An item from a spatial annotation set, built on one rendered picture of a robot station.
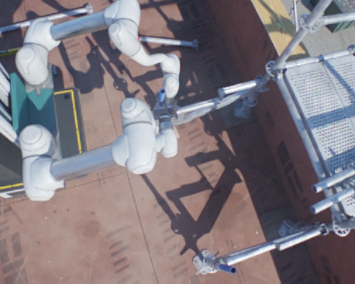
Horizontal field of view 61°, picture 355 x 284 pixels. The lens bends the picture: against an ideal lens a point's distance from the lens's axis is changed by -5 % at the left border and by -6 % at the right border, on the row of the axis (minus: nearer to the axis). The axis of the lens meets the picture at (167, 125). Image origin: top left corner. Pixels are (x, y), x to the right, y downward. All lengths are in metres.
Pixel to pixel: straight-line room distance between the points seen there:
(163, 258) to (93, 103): 1.39
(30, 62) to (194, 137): 1.46
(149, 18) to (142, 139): 2.09
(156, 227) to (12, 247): 1.10
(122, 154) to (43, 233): 1.42
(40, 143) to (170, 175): 1.23
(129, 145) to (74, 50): 1.88
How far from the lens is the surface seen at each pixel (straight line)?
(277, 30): 2.51
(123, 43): 1.60
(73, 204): 2.55
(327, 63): 2.45
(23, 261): 2.64
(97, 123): 2.68
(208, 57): 3.04
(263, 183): 2.73
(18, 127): 1.78
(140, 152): 1.27
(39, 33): 1.98
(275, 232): 2.70
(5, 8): 3.57
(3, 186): 2.39
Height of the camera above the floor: 2.49
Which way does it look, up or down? 69 degrees down
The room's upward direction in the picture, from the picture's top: 15 degrees clockwise
